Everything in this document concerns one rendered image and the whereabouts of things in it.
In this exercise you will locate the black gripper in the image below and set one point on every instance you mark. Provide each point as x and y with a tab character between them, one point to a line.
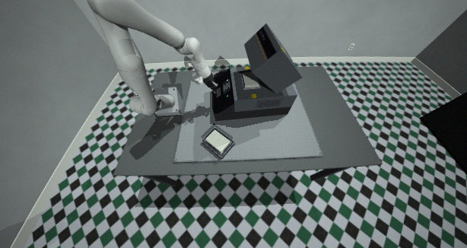
210	83

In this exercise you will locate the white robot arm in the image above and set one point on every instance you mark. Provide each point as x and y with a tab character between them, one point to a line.
114	18

